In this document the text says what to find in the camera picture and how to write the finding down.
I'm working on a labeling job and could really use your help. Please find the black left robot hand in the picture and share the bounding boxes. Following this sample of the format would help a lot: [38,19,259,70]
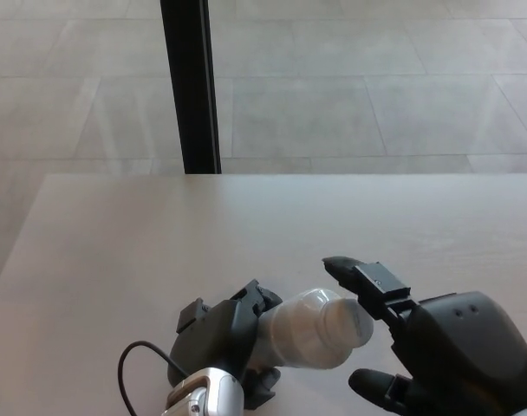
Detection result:
[166,279,285,411]

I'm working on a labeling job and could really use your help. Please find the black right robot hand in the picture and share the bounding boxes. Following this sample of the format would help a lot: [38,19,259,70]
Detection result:
[322,255,527,416]

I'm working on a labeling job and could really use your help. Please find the clear plastic bottle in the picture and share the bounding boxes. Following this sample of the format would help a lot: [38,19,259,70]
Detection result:
[257,288,355,370]

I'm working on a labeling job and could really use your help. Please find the white bottle cap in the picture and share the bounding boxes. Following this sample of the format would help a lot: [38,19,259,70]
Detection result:
[317,296,374,350]

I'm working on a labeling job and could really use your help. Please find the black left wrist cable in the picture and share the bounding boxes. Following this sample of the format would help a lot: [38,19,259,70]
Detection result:
[117,341,190,411]

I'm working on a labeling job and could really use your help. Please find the black window frame post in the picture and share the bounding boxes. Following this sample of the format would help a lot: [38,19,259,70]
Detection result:
[159,0,223,175]

